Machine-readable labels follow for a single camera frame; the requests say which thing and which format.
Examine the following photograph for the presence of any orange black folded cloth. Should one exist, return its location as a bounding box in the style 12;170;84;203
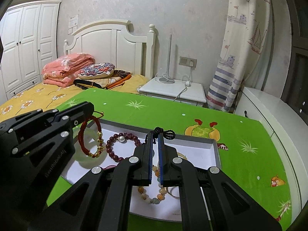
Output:
73;69;131;90

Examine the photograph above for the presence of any striped boat curtain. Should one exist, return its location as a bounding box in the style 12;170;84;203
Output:
206;0;271;112

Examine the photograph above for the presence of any white desk lamp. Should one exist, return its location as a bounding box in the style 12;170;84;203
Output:
159;34;175;84

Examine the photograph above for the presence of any pastel stone bead bracelet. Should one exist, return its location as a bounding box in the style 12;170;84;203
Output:
137;149;168;205

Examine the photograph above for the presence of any grey wall socket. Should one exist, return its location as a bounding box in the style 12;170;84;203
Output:
179;56;197;68

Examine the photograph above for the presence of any red rose flower brooch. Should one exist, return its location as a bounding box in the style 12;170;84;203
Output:
103;165;116;170

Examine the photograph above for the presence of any red cord gold bead bracelet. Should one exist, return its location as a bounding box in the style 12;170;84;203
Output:
78;111;107;159

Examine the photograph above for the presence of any white nightstand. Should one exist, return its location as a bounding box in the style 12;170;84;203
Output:
138;77;207;107

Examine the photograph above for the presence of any white bed headboard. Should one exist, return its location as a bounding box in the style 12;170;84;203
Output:
63;19;156;80

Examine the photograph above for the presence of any thin gold rings bracelet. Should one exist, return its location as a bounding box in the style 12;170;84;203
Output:
167;151;188;200

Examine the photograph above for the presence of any folded pink blanket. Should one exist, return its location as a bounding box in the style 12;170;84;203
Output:
42;53;95;88

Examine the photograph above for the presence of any dark red bead bracelet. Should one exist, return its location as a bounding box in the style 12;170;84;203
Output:
106;132;143;163

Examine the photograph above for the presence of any white wardrobe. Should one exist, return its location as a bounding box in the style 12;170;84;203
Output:
1;0;61;103

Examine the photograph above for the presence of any white charger with cable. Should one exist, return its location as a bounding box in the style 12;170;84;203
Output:
173;66;194;102

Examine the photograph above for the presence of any pale green jade bangle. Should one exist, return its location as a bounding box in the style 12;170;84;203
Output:
73;127;107;166

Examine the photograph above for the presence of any patterned pillow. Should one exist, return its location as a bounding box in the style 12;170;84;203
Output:
78;63;115;80

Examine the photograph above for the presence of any green cartoon tablecloth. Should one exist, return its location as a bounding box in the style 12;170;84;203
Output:
47;88;293;230

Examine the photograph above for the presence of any green pendant black cord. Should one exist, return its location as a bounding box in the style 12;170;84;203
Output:
146;126;177;145

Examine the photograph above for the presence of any grey shallow tray box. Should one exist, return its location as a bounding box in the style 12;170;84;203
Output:
62;120;223;226

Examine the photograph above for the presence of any white pearl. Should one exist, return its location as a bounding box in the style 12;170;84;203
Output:
118;136;125;142

